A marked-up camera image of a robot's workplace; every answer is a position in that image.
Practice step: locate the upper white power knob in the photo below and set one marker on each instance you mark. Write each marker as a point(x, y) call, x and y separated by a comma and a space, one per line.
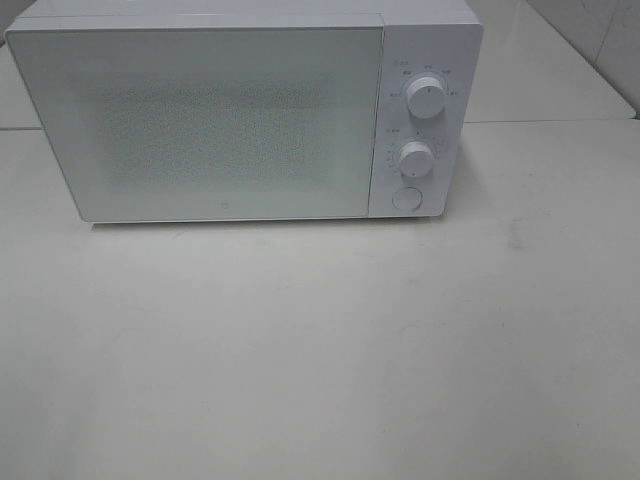
point(425, 96)

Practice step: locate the white microwave door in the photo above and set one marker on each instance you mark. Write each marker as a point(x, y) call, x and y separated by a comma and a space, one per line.
point(195, 125)

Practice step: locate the white microwave oven body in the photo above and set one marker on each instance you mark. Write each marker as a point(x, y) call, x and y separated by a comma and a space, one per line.
point(441, 37)

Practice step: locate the white timer knob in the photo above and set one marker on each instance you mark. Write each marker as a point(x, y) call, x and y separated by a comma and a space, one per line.
point(415, 159)

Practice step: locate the round white door button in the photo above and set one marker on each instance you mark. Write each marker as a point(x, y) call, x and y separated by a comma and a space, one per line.
point(407, 199)

